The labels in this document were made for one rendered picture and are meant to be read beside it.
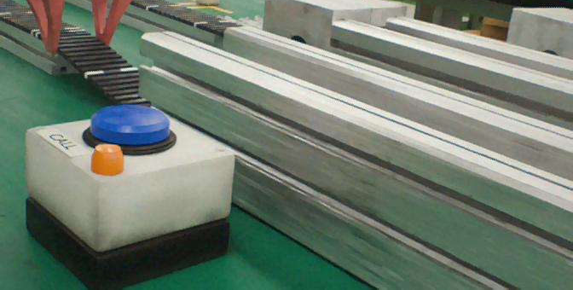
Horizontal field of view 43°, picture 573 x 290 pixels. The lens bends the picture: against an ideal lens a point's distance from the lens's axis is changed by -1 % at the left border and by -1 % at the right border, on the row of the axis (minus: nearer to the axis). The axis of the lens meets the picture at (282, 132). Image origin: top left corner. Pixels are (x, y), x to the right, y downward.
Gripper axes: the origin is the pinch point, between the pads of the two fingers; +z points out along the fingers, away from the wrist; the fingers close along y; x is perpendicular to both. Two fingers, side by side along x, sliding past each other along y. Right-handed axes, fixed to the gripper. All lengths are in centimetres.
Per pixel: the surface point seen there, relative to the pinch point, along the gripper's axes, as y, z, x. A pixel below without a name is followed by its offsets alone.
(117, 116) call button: -14.0, -4.2, -31.1
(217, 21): 19.6, 0.0, 4.1
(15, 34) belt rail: -2.1, 1.1, 9.0
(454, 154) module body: -4.9, -5.3, -44.9
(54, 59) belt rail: -1.5, 1.9, 1.8
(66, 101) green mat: -4.5, 3.3, -6.8
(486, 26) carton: 349, 53, 167
